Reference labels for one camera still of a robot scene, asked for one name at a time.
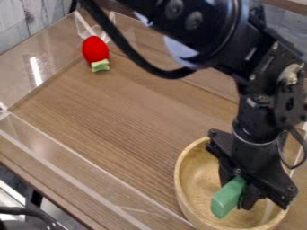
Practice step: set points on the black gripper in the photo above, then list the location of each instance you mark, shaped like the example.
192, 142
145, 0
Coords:
256, 163

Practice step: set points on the green rectangular block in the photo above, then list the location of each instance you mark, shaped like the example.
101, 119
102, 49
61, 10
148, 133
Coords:
225, 198

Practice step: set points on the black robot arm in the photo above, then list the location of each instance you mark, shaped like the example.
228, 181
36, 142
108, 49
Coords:
221, 34

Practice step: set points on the brown wooden bowl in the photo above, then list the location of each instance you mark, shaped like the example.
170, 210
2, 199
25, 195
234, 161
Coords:
196, 183

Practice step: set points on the black table leg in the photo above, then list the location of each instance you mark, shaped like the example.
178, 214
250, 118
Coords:
36, 198

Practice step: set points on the red plush strawberry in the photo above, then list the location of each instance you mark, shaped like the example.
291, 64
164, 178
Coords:
96, 53

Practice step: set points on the clear acrylic corner bracket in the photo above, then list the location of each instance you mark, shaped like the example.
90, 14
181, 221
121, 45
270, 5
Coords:
85, 30

